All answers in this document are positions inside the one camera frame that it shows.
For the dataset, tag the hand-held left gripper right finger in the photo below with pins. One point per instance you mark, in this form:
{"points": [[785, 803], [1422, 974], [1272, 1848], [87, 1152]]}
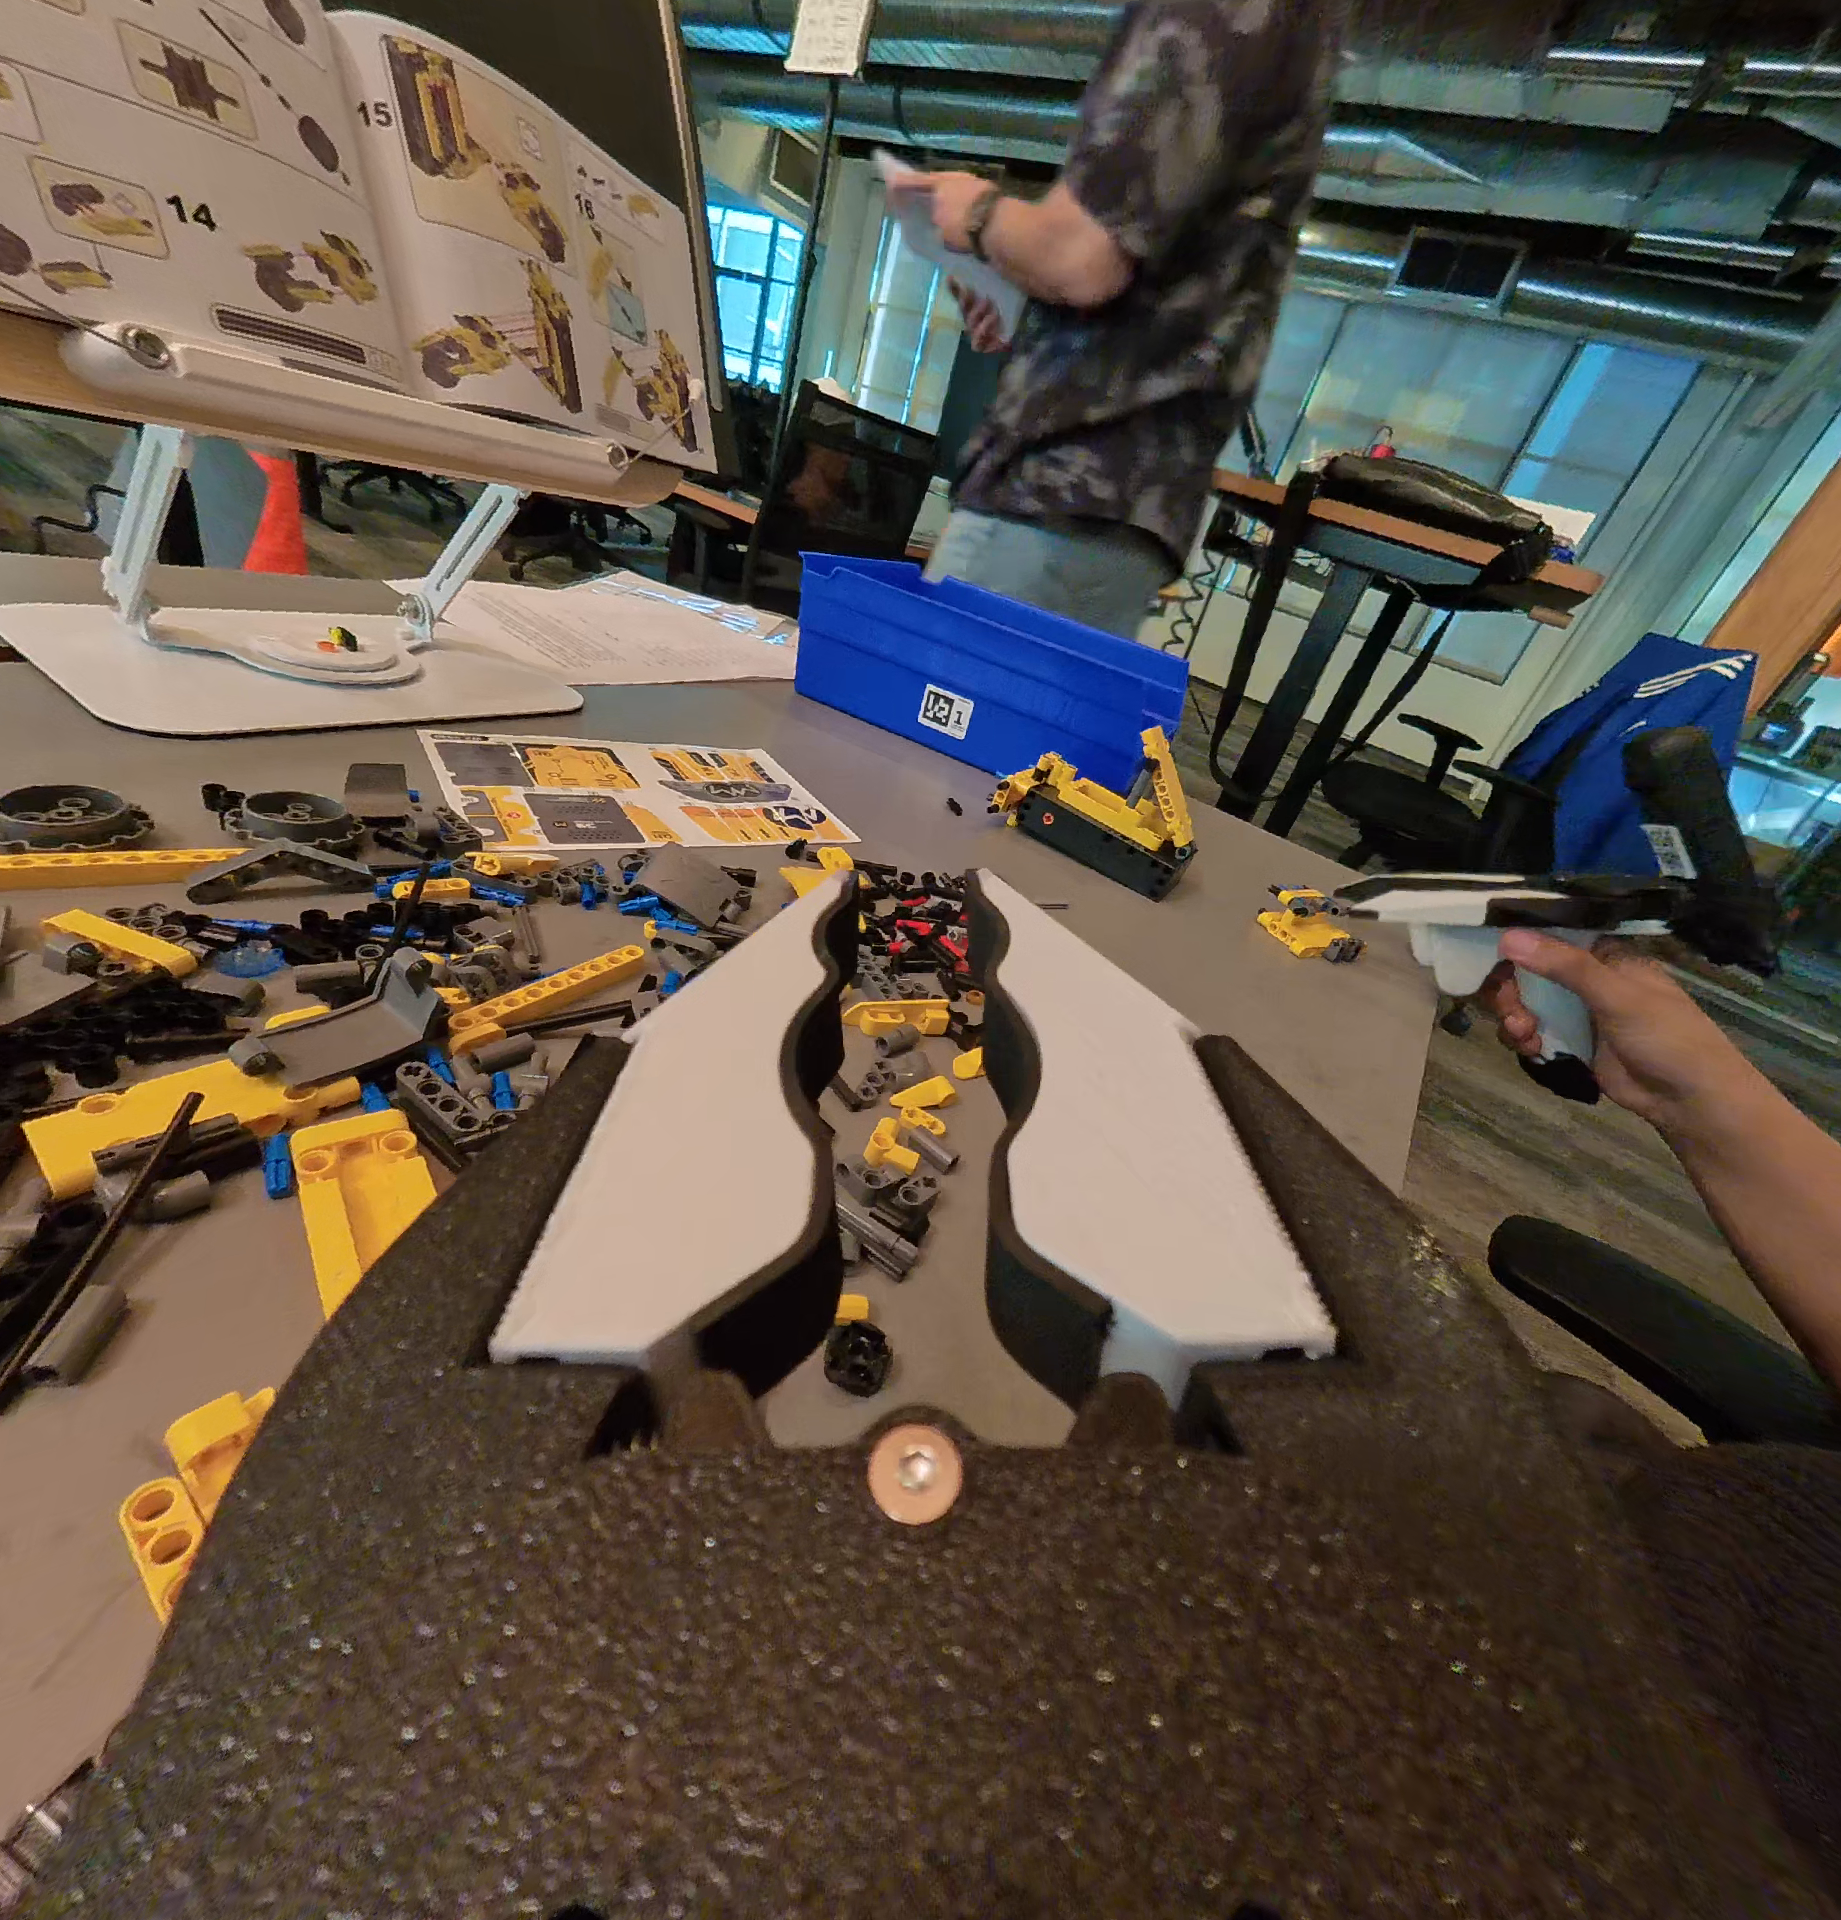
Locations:
{"points": [[1146, 1186]]}

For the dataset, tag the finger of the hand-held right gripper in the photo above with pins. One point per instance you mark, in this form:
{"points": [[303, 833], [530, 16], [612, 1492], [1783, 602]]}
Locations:
{"points": [[1460, 905]]}

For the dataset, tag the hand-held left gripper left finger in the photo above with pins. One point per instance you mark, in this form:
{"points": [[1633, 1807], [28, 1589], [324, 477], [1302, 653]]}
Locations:
{"points": [[680, 1141]]}

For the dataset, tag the yellow beam frame with pins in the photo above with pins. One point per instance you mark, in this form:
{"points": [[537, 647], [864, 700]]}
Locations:
{"points": [[1303, 931]]}

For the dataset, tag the person's right forearm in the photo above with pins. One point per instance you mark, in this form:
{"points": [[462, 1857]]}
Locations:
{"points": [[1806, 1217]]}

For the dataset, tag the person's right hand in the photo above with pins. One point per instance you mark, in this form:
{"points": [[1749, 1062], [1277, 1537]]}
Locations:
{"points": [[1641, 1022]]}

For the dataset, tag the blue jacket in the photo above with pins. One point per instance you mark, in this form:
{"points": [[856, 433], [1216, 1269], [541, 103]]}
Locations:
{"points": [[1611, 751]]}

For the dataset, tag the yellow grey sticker sheet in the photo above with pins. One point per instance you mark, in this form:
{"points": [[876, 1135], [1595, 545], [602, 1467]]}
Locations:
{"points": [[606, 796]]}

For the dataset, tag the black yellow partly built model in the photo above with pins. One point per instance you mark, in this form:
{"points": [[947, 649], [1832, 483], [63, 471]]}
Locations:
{"points": [[1101, 827]]}

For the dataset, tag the wooden desk with black legs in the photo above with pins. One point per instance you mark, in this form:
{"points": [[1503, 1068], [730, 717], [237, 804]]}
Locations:
{"points": [[1401, 532]]}

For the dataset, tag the black bag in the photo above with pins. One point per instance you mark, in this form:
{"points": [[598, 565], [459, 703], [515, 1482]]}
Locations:
{"points": [[1438, 502]]}

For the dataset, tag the black chair armrest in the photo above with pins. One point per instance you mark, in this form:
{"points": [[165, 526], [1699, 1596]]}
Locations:
{"points": [[1641, 1322]]}

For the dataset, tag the printed white paper sheet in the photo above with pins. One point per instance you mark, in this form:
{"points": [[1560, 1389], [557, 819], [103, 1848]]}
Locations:
{"points": [[606, 623]]}

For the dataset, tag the blue plastic bin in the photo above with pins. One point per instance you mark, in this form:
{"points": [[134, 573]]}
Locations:
{"points": [[981, 647]]}

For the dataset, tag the pile of plastic building pieces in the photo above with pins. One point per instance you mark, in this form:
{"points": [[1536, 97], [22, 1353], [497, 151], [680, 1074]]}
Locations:
{"points": [[109, 1127]]}

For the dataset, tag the white book stand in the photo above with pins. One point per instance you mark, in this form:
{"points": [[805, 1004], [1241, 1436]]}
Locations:
{"points": [[259, 691]]}

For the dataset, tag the orange traffic cone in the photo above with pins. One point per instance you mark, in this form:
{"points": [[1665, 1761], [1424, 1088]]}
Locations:
{"points": [[280, 518]]}

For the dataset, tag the building instruction booklet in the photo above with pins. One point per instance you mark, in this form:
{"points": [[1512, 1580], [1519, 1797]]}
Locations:
{"points": [[259, 151]]}

